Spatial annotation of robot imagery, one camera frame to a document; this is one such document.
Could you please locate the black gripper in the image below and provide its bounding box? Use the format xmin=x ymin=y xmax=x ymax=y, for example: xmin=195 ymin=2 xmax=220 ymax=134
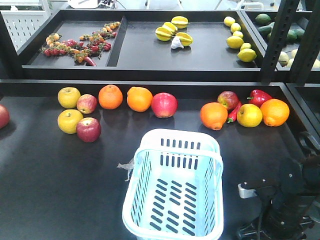
xmin=236 ymin=157 xmax=315 ymax=240

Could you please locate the light blue plastic basket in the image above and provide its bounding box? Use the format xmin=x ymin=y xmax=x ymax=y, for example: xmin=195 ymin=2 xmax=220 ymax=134
xmin=122 ymin=128 xmax=224 ymax=240

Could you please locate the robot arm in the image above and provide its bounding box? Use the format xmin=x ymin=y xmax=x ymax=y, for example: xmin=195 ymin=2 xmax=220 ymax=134
xmin=236 ymin=131 xmax=320 ymax=240

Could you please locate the orange fruit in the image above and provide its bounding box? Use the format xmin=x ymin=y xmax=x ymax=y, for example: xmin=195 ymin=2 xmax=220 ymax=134
xmin=98 ymin=84 xmax=123 ymax=110
xmin=127 ymin=86 xmax=153 ymax=113
xmin=260 ymin=98 xmax=290 ymax=127
xmin=200 ymin=102 xmax=228 ymax=131

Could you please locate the red chili pepper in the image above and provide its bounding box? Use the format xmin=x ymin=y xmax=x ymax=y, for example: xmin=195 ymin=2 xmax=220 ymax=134
xmin=226 ymin=101 xmax=242 ymax=124

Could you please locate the red bell pepper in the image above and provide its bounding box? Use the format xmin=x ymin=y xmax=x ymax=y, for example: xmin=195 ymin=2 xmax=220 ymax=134
xmin=247 ymin=89 xmax=273 ymax=107

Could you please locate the red yellow apple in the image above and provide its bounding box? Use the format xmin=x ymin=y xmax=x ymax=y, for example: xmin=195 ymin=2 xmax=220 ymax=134
xmin=217 ymin=91 xmax=240 ymax=111

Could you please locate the pale green pear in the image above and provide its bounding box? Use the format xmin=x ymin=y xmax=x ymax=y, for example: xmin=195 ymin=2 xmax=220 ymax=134
xmin=278 ymin=51 xmax=289 ymax=67

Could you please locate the yellow lemon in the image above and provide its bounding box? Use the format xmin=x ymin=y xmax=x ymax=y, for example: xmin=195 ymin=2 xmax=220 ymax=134
xmin=237 ymin=48 xmax=257 ymax=63

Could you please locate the red pink apple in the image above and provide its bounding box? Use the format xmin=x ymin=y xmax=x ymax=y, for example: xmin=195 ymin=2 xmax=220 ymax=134
xmin=151 ymin=92 xmax=178 ymax=118

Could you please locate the green avocado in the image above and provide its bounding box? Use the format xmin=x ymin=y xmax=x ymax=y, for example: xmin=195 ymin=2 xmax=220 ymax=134
xmin=254 ymin=13 xmax=272 ymax=26

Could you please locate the white garlic bulb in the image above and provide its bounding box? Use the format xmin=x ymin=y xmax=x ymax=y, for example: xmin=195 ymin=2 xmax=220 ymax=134
xmin=170 ymin=36 xmax=184 ymax=50

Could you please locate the dark red apple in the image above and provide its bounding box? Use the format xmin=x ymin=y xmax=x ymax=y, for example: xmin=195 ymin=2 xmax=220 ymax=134
xmin=76 ymin=117 xmax=102 ymax=143

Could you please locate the yellow starfruit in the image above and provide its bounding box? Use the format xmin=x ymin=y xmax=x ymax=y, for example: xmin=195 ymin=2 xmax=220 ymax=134
xmin=171 ymin=16 xmax=189 ymax=29

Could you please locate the small pink apple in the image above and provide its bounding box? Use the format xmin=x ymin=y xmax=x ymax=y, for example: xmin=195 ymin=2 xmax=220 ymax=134
xmin=76 ymin=94 xmax=98 ymax=115

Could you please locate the cherry tomato vine bunch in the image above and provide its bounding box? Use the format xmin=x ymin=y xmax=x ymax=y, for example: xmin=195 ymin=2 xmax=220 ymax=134
xmin=39 ymin=21 xmax=121 ymax=67

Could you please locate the red apple at edge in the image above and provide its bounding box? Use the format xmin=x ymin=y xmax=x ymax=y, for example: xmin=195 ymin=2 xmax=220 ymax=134
xmin=0 ymin=104 xmax=10 ymax=129

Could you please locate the black upright post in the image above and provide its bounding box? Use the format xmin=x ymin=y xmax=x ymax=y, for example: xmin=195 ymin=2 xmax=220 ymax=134
xmin=259 ymin=0 xmax=300 ymax=83

